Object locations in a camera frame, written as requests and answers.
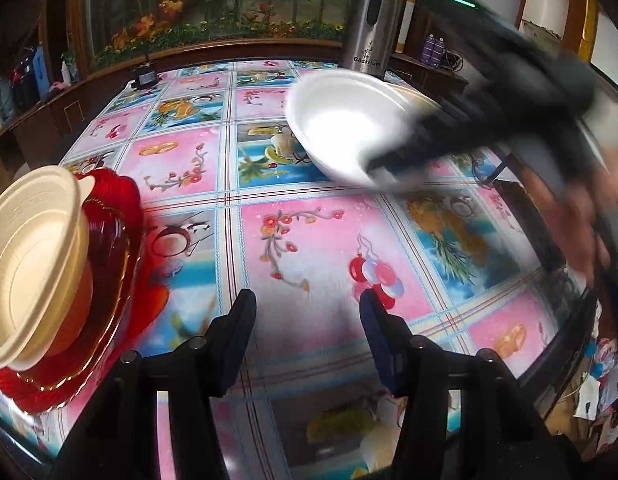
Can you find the beige plastic bowl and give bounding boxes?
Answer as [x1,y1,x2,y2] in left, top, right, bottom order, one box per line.
[389,82,442,113]
[0,165,96,371]

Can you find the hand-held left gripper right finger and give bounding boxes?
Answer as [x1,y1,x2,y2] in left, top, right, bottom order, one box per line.
[359,288,575,480]

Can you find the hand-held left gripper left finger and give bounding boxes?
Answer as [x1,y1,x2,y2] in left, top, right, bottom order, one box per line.
[49,288,257,480]

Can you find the red scalloped plate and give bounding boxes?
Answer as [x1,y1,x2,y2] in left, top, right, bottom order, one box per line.
[0,169,162,415]

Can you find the red gold-rimmed plate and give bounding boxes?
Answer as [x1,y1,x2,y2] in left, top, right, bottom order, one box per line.
[19,195,140,391]

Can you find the white foam bowl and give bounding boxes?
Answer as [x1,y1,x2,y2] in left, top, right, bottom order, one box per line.
[284,70,440,193]

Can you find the stainless steel thermos flask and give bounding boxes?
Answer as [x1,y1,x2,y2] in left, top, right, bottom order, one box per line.
[339,0,402,81]

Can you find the flower display glass panel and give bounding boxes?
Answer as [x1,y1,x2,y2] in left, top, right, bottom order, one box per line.
[86,0,405,68]

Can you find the printed tablecloth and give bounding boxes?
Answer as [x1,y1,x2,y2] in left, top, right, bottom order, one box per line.
[0,60,597,480]

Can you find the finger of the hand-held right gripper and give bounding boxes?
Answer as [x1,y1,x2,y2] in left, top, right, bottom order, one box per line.
[364,137,477,188]
[414,99,490,138]

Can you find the person's right hand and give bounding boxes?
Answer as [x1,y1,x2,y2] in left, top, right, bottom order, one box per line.
[529,152,618,286]

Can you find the black power adapter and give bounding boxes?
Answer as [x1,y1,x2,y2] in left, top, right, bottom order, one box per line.
[133,62,160,92]

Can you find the purple eyeglasses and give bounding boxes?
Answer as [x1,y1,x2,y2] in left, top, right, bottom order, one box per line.
[472,152,510,187]

